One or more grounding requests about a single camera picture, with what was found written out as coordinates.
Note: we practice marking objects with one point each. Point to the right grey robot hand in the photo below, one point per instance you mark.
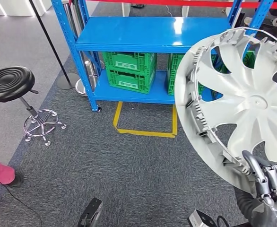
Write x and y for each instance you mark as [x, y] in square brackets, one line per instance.
[275, 200]

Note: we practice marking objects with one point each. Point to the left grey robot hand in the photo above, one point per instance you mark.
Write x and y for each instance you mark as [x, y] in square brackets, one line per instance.
[90, 213]

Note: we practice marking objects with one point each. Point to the grey plastic wheel cover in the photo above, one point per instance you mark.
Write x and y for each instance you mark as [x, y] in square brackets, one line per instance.
[254, 100]

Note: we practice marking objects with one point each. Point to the blue metal shelf rack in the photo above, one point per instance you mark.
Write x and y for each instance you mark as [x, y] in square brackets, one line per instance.
[140, 31]

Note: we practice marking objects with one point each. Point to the yellow floor tape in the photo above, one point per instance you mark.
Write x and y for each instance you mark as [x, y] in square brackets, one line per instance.
[148, 133]

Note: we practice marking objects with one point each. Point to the black pole stand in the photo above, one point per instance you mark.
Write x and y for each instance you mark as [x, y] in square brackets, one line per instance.
[67, 82]

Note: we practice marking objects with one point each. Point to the black stool with chrome base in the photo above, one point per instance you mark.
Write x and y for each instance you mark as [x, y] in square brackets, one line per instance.
[9, 81]

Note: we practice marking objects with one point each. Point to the white desk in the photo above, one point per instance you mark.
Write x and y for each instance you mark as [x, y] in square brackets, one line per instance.
[125, 11]

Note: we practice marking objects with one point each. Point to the red barrier belt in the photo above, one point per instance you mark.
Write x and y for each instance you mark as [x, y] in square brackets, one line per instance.
[200, 3]

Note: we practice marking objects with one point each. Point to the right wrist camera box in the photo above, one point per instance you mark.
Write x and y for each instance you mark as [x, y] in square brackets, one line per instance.
[198, 221]

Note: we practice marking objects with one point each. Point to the chrome stanchion post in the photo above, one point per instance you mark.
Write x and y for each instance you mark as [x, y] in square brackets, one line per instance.
[90, 86]
[78, 12]

